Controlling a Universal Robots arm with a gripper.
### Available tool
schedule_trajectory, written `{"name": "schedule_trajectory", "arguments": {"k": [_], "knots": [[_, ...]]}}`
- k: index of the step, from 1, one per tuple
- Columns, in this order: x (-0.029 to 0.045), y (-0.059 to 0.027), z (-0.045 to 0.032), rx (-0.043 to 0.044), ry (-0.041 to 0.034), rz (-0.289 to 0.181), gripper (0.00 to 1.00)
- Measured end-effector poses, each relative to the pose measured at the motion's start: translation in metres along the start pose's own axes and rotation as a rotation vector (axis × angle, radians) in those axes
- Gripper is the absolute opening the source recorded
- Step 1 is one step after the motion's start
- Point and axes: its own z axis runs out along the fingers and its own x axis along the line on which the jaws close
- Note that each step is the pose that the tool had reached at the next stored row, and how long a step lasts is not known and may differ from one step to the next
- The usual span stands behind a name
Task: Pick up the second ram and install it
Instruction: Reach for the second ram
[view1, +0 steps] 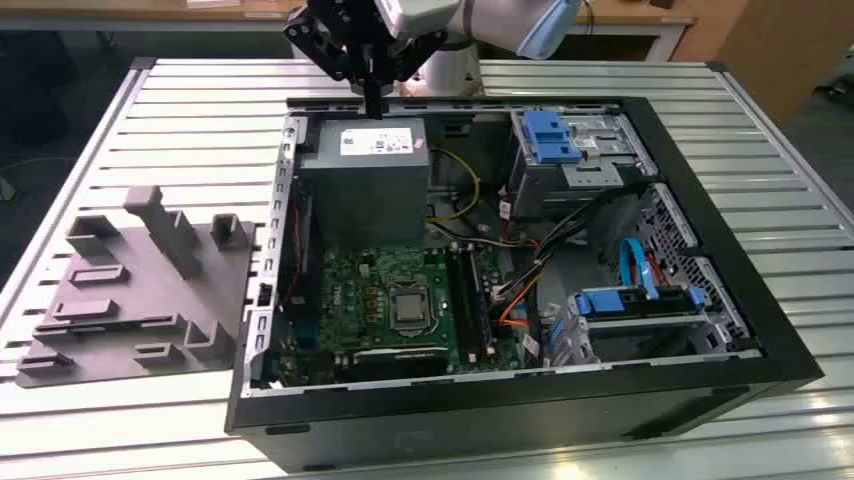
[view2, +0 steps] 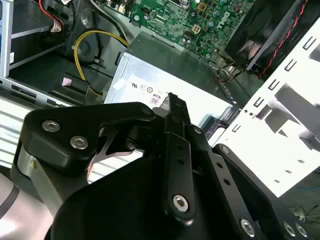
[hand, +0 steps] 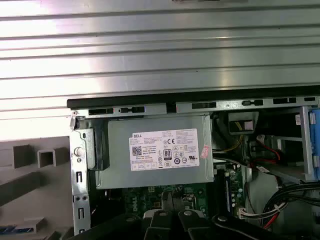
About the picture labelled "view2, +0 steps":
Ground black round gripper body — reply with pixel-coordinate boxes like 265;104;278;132
49;149;238;240

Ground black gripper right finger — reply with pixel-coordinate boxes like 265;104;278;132
172;93;311;240

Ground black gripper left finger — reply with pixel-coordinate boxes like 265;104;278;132
15;92;198;223

